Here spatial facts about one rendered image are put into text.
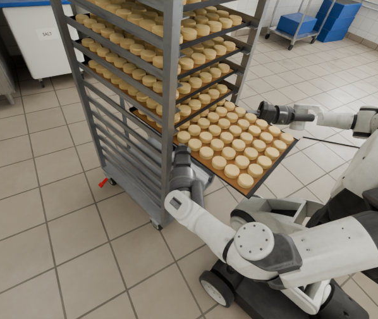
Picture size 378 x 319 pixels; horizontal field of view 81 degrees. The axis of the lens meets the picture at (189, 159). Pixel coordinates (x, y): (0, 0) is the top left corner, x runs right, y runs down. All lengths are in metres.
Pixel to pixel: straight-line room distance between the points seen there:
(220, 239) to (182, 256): 0.94
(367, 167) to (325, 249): 0.25
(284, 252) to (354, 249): 0.11
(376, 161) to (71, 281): 1.42
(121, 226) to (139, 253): 0.21
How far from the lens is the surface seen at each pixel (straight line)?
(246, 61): 1.02
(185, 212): 0.58
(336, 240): 0.48
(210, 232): 0.55
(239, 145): 0.86
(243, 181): 0.74
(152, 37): 0.70
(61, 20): 1.13
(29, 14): 2.56
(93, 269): 1.49
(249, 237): 0.48
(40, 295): 1.54
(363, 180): 0.65
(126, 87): 1.00
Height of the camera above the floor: 1.39
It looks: 48 degrees down
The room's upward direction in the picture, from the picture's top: 9 degrees clockwise
